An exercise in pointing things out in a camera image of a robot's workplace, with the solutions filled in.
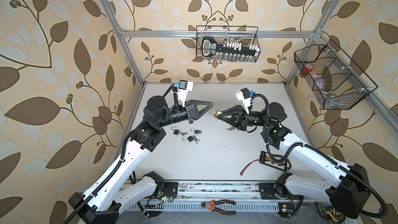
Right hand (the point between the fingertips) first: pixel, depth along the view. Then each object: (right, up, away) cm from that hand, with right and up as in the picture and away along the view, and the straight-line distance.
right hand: (219, 118), depth 57 cm
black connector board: (+27, -26, +27) cm, 46 cm away
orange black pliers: (-3, -41, +13) cm, 44 cm away
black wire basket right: (+58, +15, +17) cm, 62 cm away
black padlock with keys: (-14, -17, +35) cm, 41 cm away
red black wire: (+17, -29, +26) cm, 42 cm away
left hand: (-2, +4, -3) cm, 6 cm away
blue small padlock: (-11, -13, +39) cm, 42 cm away
